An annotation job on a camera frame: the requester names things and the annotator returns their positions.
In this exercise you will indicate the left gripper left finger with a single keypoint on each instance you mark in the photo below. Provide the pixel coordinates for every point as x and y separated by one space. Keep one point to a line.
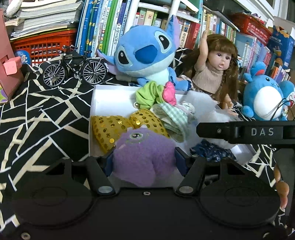
106 163

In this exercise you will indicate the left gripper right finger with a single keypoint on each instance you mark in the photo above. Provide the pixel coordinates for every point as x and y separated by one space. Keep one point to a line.
183 161

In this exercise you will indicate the navy floral fabric bow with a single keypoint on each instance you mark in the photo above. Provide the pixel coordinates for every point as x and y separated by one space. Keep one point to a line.
211 152

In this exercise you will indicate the gold sequin bow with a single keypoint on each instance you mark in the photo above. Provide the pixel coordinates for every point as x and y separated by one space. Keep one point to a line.
108 129

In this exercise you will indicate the purple fuzzy plush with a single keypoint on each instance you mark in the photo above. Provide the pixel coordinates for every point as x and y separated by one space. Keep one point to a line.
142 156

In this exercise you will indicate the green plaid fabric bow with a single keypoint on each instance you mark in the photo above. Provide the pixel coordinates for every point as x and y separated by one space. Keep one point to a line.
175 118

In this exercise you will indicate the white fluffy plush toy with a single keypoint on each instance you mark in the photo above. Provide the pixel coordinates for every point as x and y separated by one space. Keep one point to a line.
206 111

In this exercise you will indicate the green pink fabric bow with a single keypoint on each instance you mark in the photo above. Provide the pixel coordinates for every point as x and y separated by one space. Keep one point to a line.
152 93

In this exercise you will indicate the person right hand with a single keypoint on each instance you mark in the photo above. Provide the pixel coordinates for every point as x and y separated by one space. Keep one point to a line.
281 187

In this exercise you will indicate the blue round plush toy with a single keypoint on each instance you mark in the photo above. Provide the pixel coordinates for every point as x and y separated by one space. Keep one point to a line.
262 99

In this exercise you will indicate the white cardboard box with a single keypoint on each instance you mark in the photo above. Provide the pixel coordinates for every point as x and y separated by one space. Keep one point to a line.
108 100

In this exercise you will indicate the Doraemon plush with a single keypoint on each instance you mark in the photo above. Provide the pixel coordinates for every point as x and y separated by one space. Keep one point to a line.
287 88

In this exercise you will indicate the black white patterned cloth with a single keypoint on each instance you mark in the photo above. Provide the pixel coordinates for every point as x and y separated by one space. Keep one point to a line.
39 127

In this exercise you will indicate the blue cardboard box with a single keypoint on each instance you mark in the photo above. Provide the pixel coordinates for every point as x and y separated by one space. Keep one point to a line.
281 43

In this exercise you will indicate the miniature metal bicycle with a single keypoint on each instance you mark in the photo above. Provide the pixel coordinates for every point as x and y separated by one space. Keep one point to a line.
91 70

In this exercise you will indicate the brown haired doll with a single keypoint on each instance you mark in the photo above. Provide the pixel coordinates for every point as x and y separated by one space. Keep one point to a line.
213 69

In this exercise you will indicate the blue Stitch plush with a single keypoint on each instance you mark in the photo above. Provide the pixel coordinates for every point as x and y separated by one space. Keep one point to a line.
145 52

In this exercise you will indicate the red basket upper right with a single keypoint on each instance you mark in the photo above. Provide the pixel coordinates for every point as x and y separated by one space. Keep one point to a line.
250 25

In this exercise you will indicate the red plastic basket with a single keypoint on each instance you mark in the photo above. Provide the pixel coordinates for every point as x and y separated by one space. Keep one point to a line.
42 47

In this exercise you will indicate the stack of grey books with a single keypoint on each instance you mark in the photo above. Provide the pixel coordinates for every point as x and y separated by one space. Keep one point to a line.
36 17

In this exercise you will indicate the pink A-frame miniature house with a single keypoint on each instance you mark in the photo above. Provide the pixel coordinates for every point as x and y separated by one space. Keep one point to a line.
10 74

